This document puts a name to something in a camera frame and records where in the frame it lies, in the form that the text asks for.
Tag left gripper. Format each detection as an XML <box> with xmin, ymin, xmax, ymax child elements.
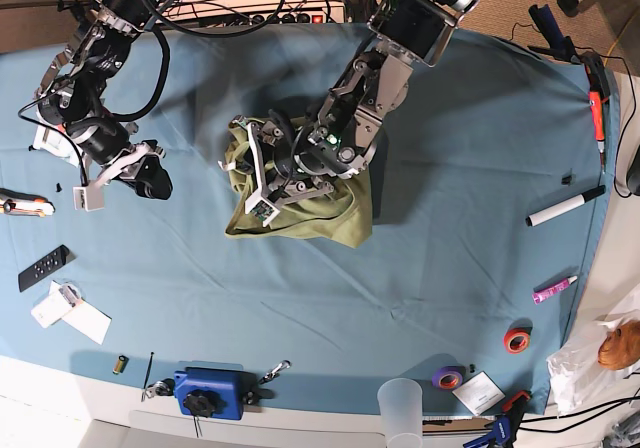
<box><xmin>218</xmin><ymin>115</ymin><xmax>335</xmax><ymax>206</ymax></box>

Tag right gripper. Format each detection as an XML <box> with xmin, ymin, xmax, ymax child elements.
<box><xmin>89</xmin><ymin>141</ymin><xmax>173</xmax><ymax>200</ymax></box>

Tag olive green t-shirt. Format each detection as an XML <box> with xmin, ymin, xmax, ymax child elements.
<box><xmin>223</xmin><ymin>115</ymin><xmax>375</xmax><ymax>249</ymax></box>

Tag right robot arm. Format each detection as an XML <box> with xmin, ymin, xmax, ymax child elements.
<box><xmin>31</xmin><ymin>0</ymin><xmax>177</xmax><ymax>211</ymax></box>

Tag black remote control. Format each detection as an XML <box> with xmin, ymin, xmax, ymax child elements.
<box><xmin>18</xmin><ymin>244</ymin><xmax>75</xmax><ymax>293</ymax></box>

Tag orange white utility knife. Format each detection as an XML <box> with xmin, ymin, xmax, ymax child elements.
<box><xmin>1</xmin><ymin>188</ymin><xmax>55</xmax><ymax>217</ymax></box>

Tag white card stack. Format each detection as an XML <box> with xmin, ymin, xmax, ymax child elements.
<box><xmin>31</xmin><ymin>281</ymin><xmax>82</xmax><ymax>328</ymax></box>

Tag white paper sheet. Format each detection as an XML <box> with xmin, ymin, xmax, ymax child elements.
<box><xmin>62</xmin><ymin>301</ymin><xmax>111</xmax><ymax>345</ymax></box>

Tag black zip tie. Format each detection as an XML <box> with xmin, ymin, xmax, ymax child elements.
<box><xmin>141</xmin><ymin>351</ymin><xmax>155</xmax><ymax>401</ymax></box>

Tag white power strip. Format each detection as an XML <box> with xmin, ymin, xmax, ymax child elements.
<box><xmin>166</xmin><ymin>0</ymin><xmax>348</xmax><ymax>24</ymax></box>

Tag small green battery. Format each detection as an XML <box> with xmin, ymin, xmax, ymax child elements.
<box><xmin>112</xmin><ymin>355</ymin><xmax>128</xmax><ymax>375</ymax></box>

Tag silver carabiner clip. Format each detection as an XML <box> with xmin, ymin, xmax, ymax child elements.
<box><xmin>258</xmin><ymin>360</ymin><xmax>291</xmax><ymax>385</ymax></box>

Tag blue clamp block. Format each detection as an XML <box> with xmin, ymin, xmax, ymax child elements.
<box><xmin>173</xmin><ymin>367</ymin><xmax>244</xmax><ymax>421</ymax></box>

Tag blue table cloth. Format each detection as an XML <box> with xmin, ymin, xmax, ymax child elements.
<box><xmin>1</xmin><ymin>25</ymin><xmax>612</xmax><ymax>414</ymax></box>

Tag clear plastic cup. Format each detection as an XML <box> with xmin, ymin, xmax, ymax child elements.
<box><xmin>377</xmin><ymin>378</ymin><xmax>423</xmax><ymax>448</ymax></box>

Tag purple tape roll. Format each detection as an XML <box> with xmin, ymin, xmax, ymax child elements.
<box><xmin>431</xmin><ymin>366</ymin><xmax>466</xmax><ymax>391</ymax></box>

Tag white black marker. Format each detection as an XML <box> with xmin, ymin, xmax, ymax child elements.
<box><xmin>525</xmin><ymin>185</ymin><xmax>606</xmax><ymax>227</ymax></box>

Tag small black clip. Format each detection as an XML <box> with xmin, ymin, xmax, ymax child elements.
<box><xmin>561</xmin><ymin>172</ymin><xmax>575</xmax><ymax>186</ymax></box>

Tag red tape roll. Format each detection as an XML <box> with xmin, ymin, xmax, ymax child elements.
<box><xmin>503</xmin><ymin>327</ymin><xmax>531</xmax><ymax>354</ymax></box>

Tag white paper card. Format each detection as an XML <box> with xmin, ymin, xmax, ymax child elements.
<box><xmin>453</xmin><ymin>372</ymin><xmax>505</xmax><ymax>416</ymax></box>

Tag pink glue tube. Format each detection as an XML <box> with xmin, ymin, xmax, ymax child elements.
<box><xmin>532</xmin><ymin>276</ymin><xmax>578</xmax><ymax>305</ymax></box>

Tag blue black clamp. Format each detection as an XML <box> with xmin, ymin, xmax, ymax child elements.
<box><xmin>528</xmin><ymin>4</ymin><xmax>580</xmax><ymax>64</ymax></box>

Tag orange black screwdriver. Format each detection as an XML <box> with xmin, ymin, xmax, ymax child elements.
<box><xmin>581</xmin><ymin>50</ymin><xmax>611</xmax><ymax>172</ymax></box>

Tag blue bar clamp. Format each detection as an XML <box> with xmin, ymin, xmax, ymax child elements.
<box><xmin>462</xmin><ymin>390</ymin><xmax>531</xmax><ymax>448</ymax></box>

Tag white plastic bag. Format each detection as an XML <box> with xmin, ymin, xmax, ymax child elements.
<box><xmin>546</xmin><ymin>288</ymin><xmax>639</xmax><ymax>415</ymax></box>

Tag brown bread item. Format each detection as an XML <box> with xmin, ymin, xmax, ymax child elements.
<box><xmin>598</xmin><ymin>320</ymin><xmax>640</xmax><ymax>370</ymax></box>

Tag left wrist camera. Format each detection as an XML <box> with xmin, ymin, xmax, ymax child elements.
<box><xmin>244</xmin><ymin>192</ymin><xmax>280</xmax><ymax>227</ymax></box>

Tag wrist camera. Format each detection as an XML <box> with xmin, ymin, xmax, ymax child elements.
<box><xmin>72</xmin><ymin>185</ymin><xmax>105</xmax><ymax>212</ymax></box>
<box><xmin>244</xmin><ymin>192</ymin><xmax>280</xmax><ymax>227</ymax></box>

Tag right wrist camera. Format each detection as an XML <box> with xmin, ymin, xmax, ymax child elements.
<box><xmin>72</xmin><ymin>185</ymin><xmax>105</xmax><ymax>212</ymax></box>

